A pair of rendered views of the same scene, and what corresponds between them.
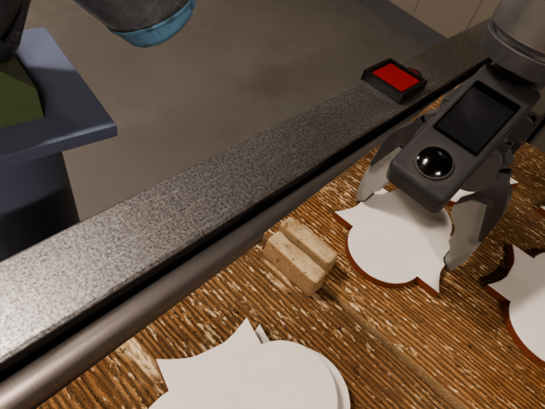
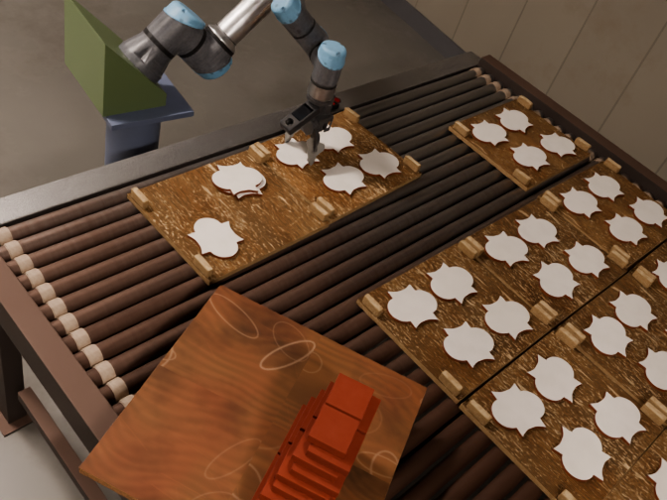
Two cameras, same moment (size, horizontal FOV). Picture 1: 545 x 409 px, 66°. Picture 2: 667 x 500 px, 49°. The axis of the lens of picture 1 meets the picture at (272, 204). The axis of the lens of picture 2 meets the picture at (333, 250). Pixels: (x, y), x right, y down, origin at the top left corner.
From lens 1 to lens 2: 1.77 m
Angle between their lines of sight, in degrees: 4
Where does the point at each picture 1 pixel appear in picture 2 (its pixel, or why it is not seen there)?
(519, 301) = (330, 175)
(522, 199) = (354, 152)
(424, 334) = (294, 178)
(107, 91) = not seen: hidden behind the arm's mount
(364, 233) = (283, 151)
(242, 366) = (238, 170)
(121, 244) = (202, 146)
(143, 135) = (169, 134)
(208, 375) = (229, 170)
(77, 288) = (192, 154)
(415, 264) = (297, 161)
